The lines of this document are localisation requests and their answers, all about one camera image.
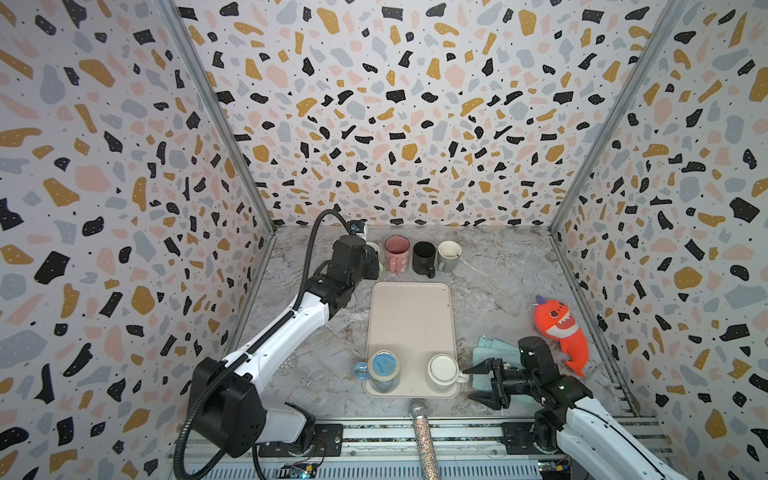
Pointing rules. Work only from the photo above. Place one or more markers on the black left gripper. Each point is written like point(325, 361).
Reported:
point(371, 263)

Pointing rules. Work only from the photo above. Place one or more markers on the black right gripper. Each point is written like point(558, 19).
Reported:
point(501, 381)

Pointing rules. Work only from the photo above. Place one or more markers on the light green mug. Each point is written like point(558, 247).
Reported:
point(376, 249)

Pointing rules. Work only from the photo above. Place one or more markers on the pink ghost mug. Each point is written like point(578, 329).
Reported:
point(397, 249)

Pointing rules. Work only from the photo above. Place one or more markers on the white mug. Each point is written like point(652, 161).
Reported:
point(444, 373)

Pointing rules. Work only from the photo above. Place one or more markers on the black mug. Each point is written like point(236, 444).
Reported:
point(424, 257)

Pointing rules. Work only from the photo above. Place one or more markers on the grey mug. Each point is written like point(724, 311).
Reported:
point(449, 254)

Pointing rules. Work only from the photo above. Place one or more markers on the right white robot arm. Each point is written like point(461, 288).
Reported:
point(571, 420)

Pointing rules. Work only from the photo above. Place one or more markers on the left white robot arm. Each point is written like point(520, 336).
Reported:
point(234, 417)

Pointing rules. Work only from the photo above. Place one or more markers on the blue glazed mug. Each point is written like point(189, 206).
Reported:
point(382, 370)

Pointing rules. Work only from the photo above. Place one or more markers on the teal cloth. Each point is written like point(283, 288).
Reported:
point(488, 348)

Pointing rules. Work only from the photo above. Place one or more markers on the red plush monster toy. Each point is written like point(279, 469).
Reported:
point(554, 320)

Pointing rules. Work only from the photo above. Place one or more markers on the beige plastic tray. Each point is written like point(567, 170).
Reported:
point(413, 321)

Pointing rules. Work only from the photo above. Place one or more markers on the glittery tube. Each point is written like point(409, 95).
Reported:
point(423, 437)

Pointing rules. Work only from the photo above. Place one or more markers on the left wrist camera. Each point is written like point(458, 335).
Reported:
point(358, 227)

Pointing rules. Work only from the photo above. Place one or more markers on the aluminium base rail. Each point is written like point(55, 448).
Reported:
point(465, 448)

